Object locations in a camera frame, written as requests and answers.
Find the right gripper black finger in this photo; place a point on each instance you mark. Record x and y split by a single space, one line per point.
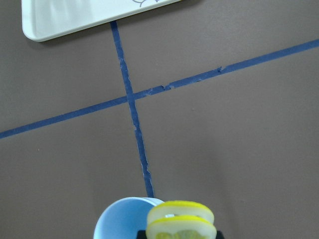
219 235

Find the light blue cup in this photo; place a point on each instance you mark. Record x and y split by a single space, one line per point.
124 218

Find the cream rectangular tray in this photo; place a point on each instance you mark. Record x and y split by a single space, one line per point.
44 20

